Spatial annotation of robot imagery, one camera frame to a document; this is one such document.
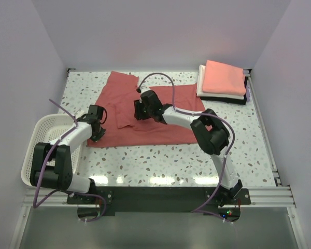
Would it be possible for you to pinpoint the red t-shirt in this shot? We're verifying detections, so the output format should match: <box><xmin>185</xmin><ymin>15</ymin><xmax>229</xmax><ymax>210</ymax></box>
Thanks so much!
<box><xmin>88</xmin><ymin>71</ymin><xmax>196</xmax><ymax>148</ymax></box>

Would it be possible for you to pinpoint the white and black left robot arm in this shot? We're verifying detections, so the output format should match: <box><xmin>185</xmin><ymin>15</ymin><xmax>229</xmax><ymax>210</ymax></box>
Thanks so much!
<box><xmin>30</xmin><ymin>105</ymin><xmax>107</xmax><ymax>193</ymax></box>

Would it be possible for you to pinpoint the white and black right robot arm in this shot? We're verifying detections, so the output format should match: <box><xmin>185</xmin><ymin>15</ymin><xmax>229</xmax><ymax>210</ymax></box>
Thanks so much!
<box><xmin>134</xmin><ymin>88</ymin><xmax>243</xmax><ymax>199</ymax></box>

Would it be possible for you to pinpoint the white perforated plastic basket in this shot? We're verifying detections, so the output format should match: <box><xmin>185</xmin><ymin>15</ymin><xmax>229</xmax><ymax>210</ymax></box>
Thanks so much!
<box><xmin>21</xmin><ymin>114</ymin><xmax>73</xmax><ymax>186</ymax></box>

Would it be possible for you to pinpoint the folded white t-shirt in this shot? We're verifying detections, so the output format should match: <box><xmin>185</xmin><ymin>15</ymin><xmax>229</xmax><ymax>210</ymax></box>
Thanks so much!
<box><xmin>196</xmin><ymin>65</ymin><xmax>244</xmax><ymax>100</ymax></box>

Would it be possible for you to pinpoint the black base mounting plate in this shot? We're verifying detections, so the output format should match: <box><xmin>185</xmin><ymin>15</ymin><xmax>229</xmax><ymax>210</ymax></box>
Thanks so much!
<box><xmin>66</xmin><ymin>186</ymin><xmax>251</xmax><ymax>218</ymax></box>

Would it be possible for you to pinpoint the folded salmon pink t-shirt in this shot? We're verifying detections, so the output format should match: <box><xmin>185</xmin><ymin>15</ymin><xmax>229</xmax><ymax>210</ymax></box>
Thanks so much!
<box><xmin>202</xmin><ymin>60</ymin><xmax>246</xmax><ymax>96</ymax></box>

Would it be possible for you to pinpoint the folded black t-shirt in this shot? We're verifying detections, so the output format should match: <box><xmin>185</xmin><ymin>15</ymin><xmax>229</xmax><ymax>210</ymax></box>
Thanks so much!
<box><xmin>199</xmin><ymin>76</ymin><xmax>248</xmax><ymax>105</ymax></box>

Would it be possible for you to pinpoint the folded lavender t-shirt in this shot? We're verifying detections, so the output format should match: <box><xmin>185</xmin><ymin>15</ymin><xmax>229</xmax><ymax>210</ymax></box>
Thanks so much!
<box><xmin>246</xmin><ymin>79</ymin><xmax>250</xmax><ymax>103</ymax></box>

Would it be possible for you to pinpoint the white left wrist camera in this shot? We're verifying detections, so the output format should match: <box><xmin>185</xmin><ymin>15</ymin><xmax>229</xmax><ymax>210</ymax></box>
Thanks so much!
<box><xmin>75</xmin><ymin>109</ymin><xmax>85</xmax><ymax>118</ymax></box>

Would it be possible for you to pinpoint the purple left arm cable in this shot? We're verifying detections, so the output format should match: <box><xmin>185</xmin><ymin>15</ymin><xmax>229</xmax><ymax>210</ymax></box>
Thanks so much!
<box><xmin>33</xmin><ymin>98</ymin><xmax>78</xmax><ymax>209</ymax></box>

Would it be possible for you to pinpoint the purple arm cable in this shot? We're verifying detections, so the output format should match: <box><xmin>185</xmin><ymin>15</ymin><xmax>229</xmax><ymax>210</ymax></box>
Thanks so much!
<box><xmin>33</xmin><ymin>98</ymin><xmax>78</xmax><ymax>209</ymax></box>
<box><xmin>136</xmin><ymin>73</ymin><xmax>236</xmax><ymax>216</ymax></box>

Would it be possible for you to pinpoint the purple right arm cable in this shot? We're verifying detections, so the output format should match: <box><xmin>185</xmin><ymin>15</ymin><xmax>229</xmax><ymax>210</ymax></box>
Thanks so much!
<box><xmin>136</xmin><ymin>73</ymin><xmax>236</xmax><ymax>216</ymax></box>

